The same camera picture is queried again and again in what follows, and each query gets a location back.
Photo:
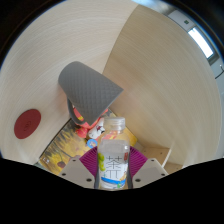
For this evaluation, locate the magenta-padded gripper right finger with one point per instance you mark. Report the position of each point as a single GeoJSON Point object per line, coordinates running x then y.
{"type": "Point", "coordinates": [149, 171]}

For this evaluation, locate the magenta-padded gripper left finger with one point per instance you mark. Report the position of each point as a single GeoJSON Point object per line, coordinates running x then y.
{"type": "Point", "coordinates": [76, 171]}

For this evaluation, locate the clear plastic drink bottle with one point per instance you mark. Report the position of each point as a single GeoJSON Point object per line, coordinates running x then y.
{"type": "Point", "coordinates": [113, 160]}

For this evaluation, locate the yellow poppy flower painting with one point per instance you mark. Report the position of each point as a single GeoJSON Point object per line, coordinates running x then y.
{"type": "Point", "coordinates": [63, 146]}

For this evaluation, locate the red plush tiger toy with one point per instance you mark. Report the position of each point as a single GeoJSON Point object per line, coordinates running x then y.
{"type": "Point", "coordinates": [95, 128]}

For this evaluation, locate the flat round red coaster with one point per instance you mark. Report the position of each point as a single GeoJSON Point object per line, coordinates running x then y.
{"type": "Point", "coordinates": [27, 124]}

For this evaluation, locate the grey ceramic mug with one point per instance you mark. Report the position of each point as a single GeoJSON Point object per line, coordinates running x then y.
{"type": "Point", "coordinates": [90, 88]}

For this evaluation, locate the rectangular ceiling light panel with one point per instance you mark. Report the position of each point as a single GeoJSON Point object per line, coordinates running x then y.
{"type": "Point", "coordinates": [200, 41]}

